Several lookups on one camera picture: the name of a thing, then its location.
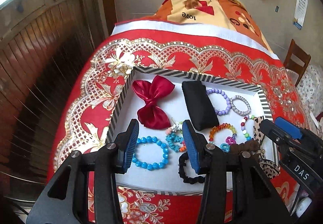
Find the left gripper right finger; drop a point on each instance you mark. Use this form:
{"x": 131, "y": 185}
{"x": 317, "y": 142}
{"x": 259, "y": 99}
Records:
{"x": 195, "y": 143}

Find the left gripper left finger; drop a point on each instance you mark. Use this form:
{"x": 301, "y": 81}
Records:
{"x": 126, "y": 142}

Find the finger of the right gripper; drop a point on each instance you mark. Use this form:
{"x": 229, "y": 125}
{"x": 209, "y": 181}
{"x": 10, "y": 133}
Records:
{"x": 275, "y": 135}
{"x": 289, "y": 128}

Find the black scrunchie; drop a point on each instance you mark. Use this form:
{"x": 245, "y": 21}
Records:
{"x": 183, "y": 170}

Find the black velvet pouch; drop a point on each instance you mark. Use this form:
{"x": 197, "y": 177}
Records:
{"x": 199, "y": 107}

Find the leopard print cloth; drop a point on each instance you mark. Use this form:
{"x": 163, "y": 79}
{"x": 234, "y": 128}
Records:
{"x": 269, "y": 167}

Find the red satin bow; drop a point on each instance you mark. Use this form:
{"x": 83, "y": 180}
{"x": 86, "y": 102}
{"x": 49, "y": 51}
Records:
{"x": 151, "y": 115}

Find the brown scrunchie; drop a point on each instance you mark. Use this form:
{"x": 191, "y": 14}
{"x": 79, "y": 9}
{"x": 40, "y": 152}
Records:
{"x": 251, "y": 146}

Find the white gloved right hand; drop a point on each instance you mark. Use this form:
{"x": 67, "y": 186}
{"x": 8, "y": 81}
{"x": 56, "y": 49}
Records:
{"x": 302, "y": 206}

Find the white striped tray box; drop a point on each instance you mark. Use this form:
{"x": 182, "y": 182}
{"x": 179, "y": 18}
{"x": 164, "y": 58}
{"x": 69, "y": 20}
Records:
{"x": 167, "y": 179}

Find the white floral cushion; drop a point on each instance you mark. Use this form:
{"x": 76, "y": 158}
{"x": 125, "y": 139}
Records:
{"x": 310, "y": 89}

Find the red gold floral bedspread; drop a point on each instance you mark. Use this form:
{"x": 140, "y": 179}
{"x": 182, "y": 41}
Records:
{"x": 103, "y": 102}

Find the wooden chair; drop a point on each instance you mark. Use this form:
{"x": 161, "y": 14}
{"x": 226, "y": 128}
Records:
{"x": 296, "y": 62}

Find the orange cream love blanket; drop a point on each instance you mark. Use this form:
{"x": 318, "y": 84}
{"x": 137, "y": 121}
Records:
{"x": 229, "y": 14}

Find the eye chart poster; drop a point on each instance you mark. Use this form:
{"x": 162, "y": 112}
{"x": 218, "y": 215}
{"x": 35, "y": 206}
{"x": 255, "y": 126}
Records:
{"x": 299, "y": 14}

